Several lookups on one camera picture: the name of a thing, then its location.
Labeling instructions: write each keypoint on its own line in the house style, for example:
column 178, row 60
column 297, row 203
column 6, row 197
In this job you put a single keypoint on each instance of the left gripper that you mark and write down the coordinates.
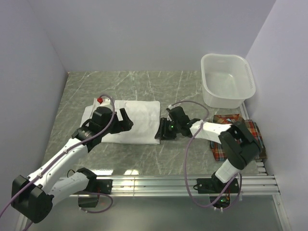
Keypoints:
column 125, row 125

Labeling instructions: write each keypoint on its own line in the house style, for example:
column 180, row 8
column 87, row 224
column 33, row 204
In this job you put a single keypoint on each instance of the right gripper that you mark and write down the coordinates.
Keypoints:
column 165, row 134

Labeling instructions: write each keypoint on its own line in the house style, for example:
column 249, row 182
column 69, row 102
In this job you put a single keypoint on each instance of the white long sleeve shirt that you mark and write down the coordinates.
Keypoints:
column 145, row 116

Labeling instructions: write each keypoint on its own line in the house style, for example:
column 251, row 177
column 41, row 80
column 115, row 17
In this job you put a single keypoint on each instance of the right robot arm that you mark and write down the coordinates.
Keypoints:
column 237, row 142

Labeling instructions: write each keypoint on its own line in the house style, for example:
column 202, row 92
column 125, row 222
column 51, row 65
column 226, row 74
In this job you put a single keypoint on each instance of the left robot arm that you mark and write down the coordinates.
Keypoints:
column 35, row 195

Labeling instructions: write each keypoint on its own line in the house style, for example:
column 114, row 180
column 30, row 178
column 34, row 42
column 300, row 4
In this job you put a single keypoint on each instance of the white plastic basin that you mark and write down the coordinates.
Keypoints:
column 227, row 80

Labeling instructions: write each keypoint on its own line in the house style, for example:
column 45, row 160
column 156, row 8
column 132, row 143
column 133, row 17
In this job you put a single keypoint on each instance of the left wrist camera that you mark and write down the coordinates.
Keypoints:
column 103, row 102

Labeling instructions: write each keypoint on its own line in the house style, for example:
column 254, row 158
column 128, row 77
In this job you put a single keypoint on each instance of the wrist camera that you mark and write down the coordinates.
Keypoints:
column 170, row 107
column 103, row 102

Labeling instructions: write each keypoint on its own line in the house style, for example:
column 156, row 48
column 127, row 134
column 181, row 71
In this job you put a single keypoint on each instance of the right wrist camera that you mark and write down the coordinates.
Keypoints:
column 170, row 107

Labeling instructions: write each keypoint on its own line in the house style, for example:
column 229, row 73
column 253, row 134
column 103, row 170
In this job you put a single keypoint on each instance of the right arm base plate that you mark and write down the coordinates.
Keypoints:
column 213, row 186

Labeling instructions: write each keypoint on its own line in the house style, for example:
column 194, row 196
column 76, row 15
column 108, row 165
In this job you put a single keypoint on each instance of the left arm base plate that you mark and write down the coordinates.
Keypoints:
column 104, row 186

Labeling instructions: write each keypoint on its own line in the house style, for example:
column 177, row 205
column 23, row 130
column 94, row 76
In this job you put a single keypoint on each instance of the aluminium mounting rail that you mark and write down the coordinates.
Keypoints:
column 154, row 185

